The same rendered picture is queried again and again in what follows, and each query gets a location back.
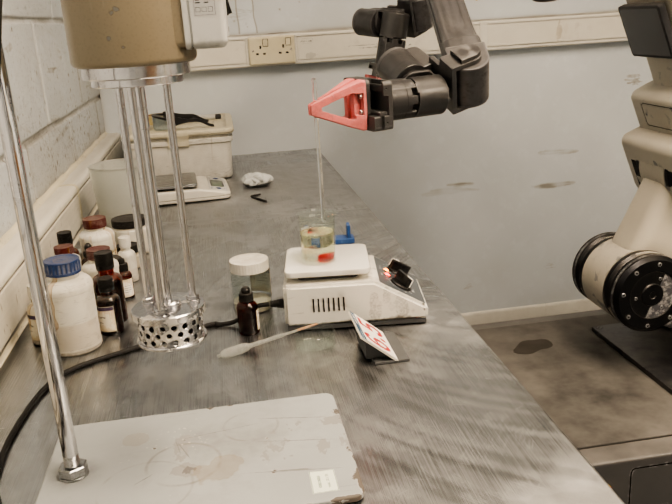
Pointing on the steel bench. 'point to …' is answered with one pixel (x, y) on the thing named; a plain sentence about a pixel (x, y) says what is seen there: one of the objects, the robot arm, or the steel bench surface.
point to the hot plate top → (351, 254)
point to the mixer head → (141, 38)
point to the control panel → (393, 277)
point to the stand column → (68, 472)
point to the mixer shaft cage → (162, 331)
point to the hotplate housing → (347, 301)
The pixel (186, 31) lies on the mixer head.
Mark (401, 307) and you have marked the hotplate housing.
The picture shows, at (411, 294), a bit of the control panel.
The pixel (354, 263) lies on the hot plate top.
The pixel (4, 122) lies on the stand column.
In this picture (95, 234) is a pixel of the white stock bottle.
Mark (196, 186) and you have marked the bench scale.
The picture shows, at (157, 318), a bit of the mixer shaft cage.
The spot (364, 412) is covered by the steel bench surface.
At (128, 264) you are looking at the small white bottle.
